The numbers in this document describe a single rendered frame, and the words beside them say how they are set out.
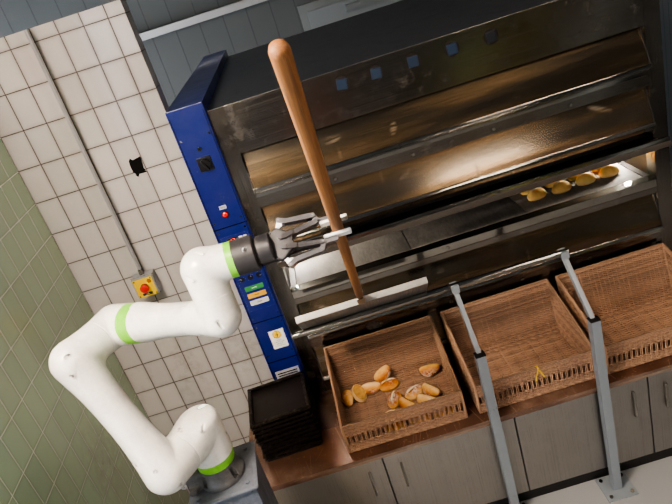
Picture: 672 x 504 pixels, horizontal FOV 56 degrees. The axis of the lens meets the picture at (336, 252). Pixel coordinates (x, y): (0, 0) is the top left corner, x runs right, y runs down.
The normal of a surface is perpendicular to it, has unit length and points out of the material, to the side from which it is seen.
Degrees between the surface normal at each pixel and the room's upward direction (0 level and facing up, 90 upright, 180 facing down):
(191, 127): 90
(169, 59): 90
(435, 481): 90
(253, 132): 90
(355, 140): 70
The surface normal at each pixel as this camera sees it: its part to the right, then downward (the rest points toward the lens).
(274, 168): 0.00, 0.08
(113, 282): 0.11, 0.40
